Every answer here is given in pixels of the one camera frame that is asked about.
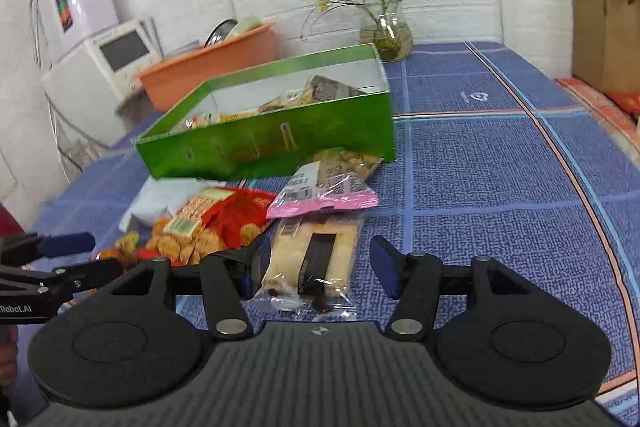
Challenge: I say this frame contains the orange edged nut bag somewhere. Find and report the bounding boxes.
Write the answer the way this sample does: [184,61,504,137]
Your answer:
[93,232,140,268]

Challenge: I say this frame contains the red cracker snack bag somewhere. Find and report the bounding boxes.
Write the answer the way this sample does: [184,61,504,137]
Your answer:
[138,187,276,267]

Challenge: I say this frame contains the beige biscuit clear pack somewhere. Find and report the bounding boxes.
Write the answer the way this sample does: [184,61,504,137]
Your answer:
[255,212,364,322]

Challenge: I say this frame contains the orange printed snack bag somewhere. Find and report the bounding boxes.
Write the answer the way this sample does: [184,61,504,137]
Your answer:
[172,112,219,132]

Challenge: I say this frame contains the yellow snack bag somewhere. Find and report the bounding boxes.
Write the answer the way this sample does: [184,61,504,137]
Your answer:
[217,110,259,124]

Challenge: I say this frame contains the pink edged nut bag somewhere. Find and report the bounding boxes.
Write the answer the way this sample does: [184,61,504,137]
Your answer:
[267,148,382,219]

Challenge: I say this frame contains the small clear mixed snack bag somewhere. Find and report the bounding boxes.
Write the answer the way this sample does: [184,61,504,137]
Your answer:
[258,88,314,113]

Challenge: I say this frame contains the brown label clear snack bag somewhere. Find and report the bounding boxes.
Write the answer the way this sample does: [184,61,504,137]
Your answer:
[305,75,364,103]

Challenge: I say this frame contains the person left hand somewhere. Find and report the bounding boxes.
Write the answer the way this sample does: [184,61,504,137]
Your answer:
[0,325,18,387]

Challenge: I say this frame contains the white machine with screen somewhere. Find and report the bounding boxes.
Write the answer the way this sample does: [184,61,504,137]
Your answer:
[42,20,162,147]

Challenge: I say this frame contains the orange plastic basin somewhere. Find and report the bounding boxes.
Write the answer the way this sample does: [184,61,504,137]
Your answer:
[136,22,277,112]

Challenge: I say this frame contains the white water purifier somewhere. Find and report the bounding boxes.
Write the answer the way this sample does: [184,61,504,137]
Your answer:
[38,0,119,64]

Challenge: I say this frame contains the green cardboard box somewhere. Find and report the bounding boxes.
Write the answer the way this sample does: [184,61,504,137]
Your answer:
[136,44,396,180]

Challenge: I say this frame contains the red booklet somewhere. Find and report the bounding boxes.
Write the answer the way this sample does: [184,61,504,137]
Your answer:
[606,92,640,116]

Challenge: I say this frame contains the metal bowl in basin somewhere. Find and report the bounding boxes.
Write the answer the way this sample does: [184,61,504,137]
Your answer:
[203,18,238,48]

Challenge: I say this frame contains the brown paper bag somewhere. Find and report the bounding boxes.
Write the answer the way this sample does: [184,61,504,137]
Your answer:
[572,0,639,95]

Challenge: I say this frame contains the glass vase with flowers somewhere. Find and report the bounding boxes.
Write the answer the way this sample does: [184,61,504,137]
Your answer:
[299,0,466,62]

